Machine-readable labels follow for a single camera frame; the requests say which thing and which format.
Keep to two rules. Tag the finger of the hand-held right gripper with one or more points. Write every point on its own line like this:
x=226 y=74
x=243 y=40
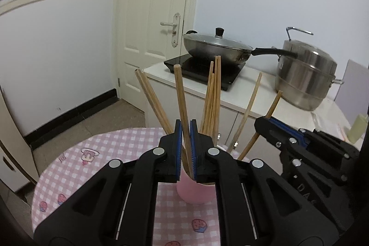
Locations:
x=331 y=146
x=271 y=133

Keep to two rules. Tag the white panel door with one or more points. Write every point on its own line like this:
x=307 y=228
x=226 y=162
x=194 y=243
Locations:
x=144 y=18

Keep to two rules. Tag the bundle of wooden chopsticks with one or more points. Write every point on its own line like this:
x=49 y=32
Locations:
x=217 y=84

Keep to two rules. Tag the white kitchen counter cabinet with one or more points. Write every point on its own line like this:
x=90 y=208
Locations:
x=233 y=99

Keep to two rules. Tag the long wooden chopstick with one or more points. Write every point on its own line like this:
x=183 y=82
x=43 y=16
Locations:
x=181 y=96
x=272 y=104

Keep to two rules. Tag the pale yellow bottle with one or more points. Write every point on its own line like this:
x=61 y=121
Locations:
x=357 y=127

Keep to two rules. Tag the white side cabinet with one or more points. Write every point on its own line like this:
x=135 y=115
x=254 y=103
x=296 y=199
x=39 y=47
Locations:
x=14 y=153

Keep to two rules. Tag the grey board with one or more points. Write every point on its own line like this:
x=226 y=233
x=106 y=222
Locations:
x=354 y=84

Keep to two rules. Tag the pink chopstick holder cup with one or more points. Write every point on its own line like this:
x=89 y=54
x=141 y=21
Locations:
x=196 y=194

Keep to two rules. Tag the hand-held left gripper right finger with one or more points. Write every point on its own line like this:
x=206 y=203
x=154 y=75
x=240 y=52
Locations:
x=192 y=148

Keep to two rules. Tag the glass wok lid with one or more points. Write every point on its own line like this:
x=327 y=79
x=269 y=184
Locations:
x=210 y=40

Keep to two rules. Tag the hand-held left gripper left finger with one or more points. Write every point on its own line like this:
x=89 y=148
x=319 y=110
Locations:
x=178 y=145

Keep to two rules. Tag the pink checked cartoon tablecloth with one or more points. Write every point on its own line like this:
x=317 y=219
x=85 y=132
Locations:
x=95 y=142

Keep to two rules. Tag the black induction cooker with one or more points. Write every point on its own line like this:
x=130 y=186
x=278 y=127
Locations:
x=190 y=67

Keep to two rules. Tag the stainless steel steamer pot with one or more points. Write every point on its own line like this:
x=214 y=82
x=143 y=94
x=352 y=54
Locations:
x=305 y=78

